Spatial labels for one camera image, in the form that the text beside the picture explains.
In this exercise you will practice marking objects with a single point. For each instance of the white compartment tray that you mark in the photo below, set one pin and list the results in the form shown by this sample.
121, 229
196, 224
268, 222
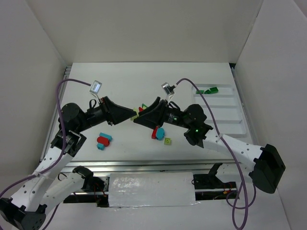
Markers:
225, 107

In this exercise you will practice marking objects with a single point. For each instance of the blue oval lego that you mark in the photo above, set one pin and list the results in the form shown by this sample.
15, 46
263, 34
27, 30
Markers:
160, 133

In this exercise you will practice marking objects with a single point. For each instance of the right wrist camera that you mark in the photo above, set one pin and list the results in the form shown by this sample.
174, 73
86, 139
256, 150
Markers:
168, 89

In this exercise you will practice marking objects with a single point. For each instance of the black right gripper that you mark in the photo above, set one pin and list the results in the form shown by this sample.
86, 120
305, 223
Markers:
162, 112

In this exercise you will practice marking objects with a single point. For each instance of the silver tape sheet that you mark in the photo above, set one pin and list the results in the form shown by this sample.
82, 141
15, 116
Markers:
171, 189

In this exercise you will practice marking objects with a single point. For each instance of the blue top lego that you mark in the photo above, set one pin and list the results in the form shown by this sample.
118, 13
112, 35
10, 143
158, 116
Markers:
109, 137

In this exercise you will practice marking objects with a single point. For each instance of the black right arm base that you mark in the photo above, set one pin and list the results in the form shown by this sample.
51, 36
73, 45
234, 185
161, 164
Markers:
209, 187

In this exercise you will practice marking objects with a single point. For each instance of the aluminium table rail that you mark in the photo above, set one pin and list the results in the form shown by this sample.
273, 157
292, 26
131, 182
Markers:
148, 166

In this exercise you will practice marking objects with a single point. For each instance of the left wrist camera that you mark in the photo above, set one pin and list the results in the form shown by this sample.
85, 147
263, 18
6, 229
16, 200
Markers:
95, 87

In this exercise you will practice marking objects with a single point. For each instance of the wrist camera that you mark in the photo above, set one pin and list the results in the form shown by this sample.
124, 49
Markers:
168, 89
95, 87

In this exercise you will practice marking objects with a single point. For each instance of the blue bottom lego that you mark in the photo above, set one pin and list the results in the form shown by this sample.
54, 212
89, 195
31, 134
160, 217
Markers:
100, 146

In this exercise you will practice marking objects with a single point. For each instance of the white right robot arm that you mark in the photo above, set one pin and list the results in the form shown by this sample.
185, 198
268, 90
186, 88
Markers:
265, 164

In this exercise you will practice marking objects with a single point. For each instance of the lime square lego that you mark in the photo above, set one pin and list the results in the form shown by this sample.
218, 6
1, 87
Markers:
167, 141

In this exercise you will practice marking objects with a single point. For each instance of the red round lego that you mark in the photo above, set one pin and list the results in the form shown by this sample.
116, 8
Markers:
103, 140

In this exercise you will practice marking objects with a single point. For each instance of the dark green curved lego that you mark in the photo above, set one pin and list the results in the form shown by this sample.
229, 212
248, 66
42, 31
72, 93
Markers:
213, 90

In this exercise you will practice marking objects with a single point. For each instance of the red rectangular lego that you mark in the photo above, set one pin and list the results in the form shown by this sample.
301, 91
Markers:
153, 136

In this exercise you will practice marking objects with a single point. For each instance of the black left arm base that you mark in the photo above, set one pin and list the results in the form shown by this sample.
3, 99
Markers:
93, 191

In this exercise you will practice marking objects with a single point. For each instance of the lime curved lego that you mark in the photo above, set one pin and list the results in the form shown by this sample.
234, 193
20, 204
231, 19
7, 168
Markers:
136, 114

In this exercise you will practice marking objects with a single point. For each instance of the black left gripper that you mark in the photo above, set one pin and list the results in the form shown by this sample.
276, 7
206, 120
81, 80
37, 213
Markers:
106, 110

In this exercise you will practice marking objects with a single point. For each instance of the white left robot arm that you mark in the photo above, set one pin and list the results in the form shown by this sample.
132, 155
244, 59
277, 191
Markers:
28, 207

